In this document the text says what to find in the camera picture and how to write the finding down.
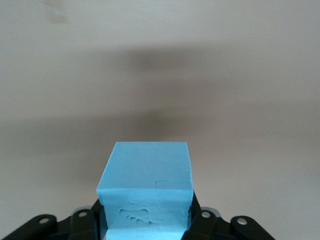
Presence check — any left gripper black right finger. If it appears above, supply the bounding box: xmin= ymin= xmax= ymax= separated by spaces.
xmin=183 ymin=191 xmax=276 ymax=240

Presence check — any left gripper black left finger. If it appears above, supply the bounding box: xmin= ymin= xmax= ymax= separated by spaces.
xmin=0 ymin=199 xmax=109 ymax=240

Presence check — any blue foam block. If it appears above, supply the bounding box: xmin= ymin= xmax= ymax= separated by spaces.
xmin=95 ymin=141 xmax=195 ymax=240

